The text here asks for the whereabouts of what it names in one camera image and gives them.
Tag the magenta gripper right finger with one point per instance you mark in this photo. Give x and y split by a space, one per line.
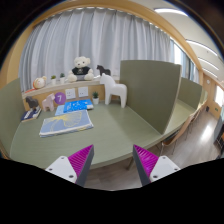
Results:
151 167

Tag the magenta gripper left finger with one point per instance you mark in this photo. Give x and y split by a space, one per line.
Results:
74 168

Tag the folded blue grey towel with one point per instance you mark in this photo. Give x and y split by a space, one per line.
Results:
66 123

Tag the blue book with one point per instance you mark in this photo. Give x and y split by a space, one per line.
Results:
74 106

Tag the small potted plant on desk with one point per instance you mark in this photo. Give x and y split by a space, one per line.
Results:
95 97

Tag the purple number seven sign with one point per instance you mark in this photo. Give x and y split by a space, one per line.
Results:
60 98

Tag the pink horse figure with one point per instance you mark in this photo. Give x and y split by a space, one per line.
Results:
48 103

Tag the dark notebook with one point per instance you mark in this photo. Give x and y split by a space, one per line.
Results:
31 114

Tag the dark grey horse figure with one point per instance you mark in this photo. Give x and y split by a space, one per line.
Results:
33 103

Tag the green desk divider panel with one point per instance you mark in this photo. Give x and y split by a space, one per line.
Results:
153 87

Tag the large white horse figure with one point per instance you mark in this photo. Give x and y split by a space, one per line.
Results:
112 88

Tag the wooden chair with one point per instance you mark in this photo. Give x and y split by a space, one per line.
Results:
172 139

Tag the far green divider panel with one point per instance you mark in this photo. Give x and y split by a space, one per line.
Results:
190 93

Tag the left green divider panel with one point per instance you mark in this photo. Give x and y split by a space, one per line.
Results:
11 111

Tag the right potted plant on shelf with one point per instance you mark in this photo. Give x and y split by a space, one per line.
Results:
62 78

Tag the potted plant on shelf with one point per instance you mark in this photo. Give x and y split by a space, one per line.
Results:
62 78
53 80

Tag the left potted plant on shelf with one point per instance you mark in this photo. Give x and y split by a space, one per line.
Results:
53 80

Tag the round cream plush toy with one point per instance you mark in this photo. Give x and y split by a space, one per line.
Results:
40 82

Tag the white teddy bear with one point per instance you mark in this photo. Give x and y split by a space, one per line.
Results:
81 71

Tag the small dark horse figure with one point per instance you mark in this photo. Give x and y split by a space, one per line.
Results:
103 70

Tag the white curtain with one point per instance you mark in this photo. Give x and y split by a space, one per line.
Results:
105 36

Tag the right wall socket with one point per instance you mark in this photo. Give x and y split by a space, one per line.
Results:
82 91

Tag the wall socket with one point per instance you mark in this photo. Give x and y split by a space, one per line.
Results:
70 93
82 91

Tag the left wall socket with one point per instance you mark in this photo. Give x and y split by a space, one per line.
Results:
70 93

